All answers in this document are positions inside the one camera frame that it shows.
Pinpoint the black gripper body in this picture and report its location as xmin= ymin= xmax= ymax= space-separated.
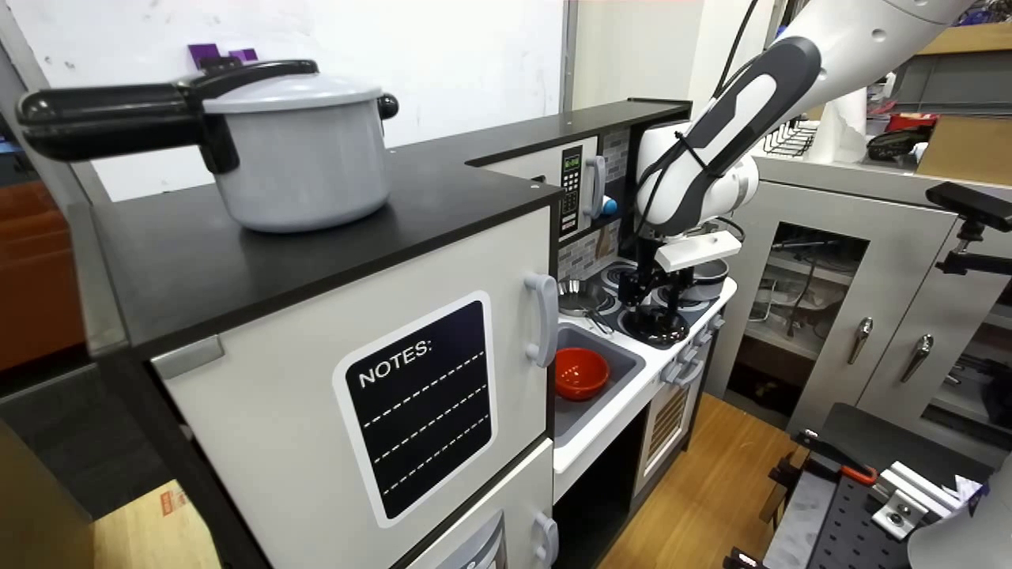
xmin=619 ymin=237 xmax=688 ymax=314

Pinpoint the grey toy pot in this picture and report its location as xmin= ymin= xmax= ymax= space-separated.
xmin=677 ymin=258 xmax=727 ymax=305

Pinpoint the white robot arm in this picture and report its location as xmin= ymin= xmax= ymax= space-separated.
xmin=633 ymin=0 xmax=975 ymax=296

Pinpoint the blue white cylinder toy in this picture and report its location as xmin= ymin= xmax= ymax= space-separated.
xmin=601 ymin=195 xmax=619 ymax=218

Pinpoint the orange bowl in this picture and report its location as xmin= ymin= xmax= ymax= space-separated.
xmin=553 ymin=349 xmax=609 ymax=401

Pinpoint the grey metal cabinet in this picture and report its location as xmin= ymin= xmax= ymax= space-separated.
xmin=704 ymin=158 xmax=1012 ymax=463

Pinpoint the toy kitchen play set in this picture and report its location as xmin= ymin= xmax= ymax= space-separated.
xmin=74 ymin=96 xmax=741 ymax=569

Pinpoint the black perforated board with clamps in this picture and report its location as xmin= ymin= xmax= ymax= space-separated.
xmin=725 ymin=403 xmax=1012 ymax=569

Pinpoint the cardboard box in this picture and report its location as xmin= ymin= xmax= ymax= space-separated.
xmin=90 ymin=480 xmax=220 ymax=569

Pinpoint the black camera stand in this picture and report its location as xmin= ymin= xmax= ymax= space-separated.
xmin=927 ymin=184 xmax=1012 ymax=275

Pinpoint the white pressure cooker black handle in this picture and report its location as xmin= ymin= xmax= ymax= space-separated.
xmin=15 ymin=60 xmax=397 ymax=234

